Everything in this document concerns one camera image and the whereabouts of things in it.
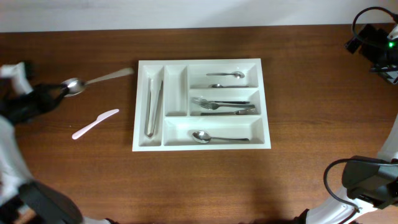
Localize large silver spoon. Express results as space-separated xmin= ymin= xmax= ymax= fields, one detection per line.
xmin=62 ymin=68 xmax=134 ymax=97

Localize pink plastic knife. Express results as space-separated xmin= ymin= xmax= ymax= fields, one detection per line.
xmin=72 ymin=109 xmax=119 ymax=140

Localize silver metal tongs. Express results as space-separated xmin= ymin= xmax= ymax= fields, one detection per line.
xmin=145 ymin=78 xmax=162 ymax=138

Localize small silver spoon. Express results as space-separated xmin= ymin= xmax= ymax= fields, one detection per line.
xmin=206 ymin=71 xmax=245 ymax=79
xmin=208 ymin=83 xmax=249 ymax=88

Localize silver fork tines down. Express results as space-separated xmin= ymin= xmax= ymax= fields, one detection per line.
xmin=200 ymin=108 xmax=257 ymax=116

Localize silver fork diagonal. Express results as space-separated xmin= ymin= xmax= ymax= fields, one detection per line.
xmin=191 ymin=97 xmax=250 ymax=105

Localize silver fork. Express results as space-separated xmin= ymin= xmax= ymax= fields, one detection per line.
xmin=198 ymin=102 xmax=255 ymax=110

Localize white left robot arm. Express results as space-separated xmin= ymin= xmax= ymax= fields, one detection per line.
xmin=1 ymin=62 xmax=97 ymax=224

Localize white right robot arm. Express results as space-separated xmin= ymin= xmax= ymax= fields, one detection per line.
xmin=292 ymin=6 xmax=397 ymax=224

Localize white plastic cutlery tray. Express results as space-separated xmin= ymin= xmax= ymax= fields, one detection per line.
xmin=132 ymin=58 xmax=271 ymax=152

